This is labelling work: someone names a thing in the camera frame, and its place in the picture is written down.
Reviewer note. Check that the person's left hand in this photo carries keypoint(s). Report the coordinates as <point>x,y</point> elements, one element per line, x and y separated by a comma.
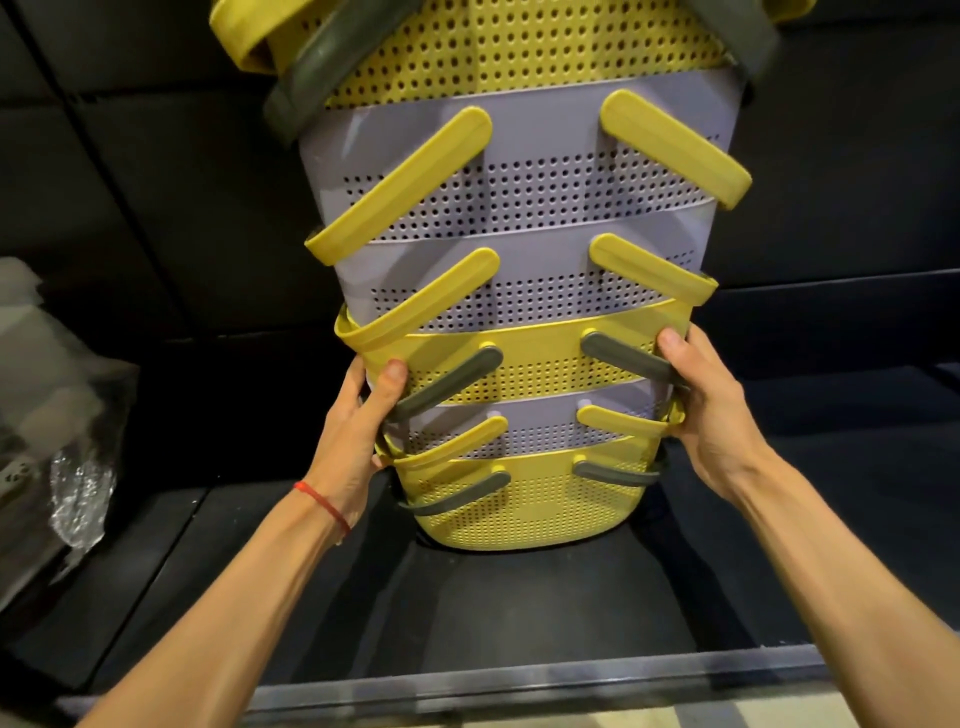
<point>349,450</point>

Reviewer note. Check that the person's right hand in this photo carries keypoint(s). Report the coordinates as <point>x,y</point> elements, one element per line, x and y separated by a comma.
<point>712,420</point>

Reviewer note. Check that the yellow plastic basket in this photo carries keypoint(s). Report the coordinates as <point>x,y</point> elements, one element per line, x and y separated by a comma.
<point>525,45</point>
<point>540,360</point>
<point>525,510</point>

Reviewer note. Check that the black metal shelf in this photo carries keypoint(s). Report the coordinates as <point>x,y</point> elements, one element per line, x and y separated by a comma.
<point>825,225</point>

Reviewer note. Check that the person's left forearm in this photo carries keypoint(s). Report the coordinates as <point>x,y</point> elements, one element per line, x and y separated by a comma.
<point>225,630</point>

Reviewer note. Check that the person's right forearm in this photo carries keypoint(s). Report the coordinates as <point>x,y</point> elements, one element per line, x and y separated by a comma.
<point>847,600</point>

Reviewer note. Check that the clear plastic storage box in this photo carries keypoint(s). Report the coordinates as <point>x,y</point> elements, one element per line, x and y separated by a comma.
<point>45,360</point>

